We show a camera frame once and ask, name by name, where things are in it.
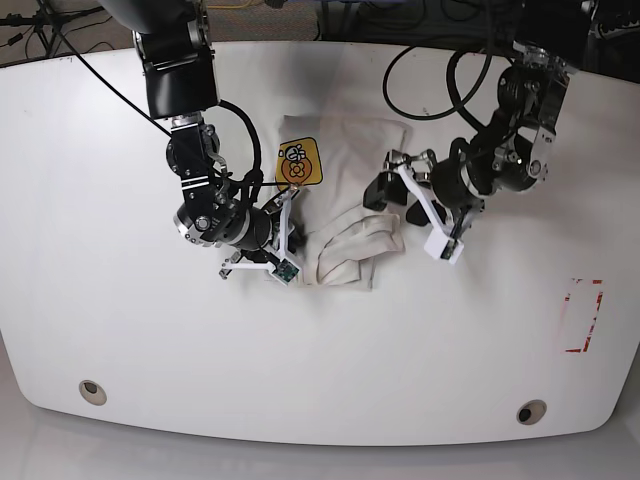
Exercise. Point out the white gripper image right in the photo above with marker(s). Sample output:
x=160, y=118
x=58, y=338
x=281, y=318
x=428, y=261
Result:
x=441, y=195

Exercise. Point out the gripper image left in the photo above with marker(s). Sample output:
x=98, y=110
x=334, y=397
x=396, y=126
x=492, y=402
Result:
x=263, y=236

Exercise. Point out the white T-shirt with yellow logo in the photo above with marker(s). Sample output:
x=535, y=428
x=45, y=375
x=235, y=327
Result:
x=334, y=159

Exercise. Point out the red tape rectangle marking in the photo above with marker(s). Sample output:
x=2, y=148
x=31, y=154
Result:
x=581, y=307

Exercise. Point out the white power strip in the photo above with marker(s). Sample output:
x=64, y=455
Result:
x=617, y=25

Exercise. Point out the black tripod stand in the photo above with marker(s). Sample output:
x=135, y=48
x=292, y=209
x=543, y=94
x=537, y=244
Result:
x=46, y=23

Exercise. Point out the wrist camera board image left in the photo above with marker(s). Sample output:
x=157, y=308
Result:
x=285, y=272

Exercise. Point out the wrist camera board image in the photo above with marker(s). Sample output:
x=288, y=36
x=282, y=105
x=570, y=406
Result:
x=285, y=272
x=439, y=246

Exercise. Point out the wrist camera board image right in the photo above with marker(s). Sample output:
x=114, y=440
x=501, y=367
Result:
x=439, y=246

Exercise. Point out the right table cable grommet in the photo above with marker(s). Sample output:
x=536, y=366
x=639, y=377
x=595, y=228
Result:
x=531, y=412

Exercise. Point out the table cable grommet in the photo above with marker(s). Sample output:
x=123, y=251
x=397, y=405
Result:
x=531, y=412
x=93, y=393

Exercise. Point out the left table cable grommet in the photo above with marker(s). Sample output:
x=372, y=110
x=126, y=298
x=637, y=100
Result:
x=93, y=393

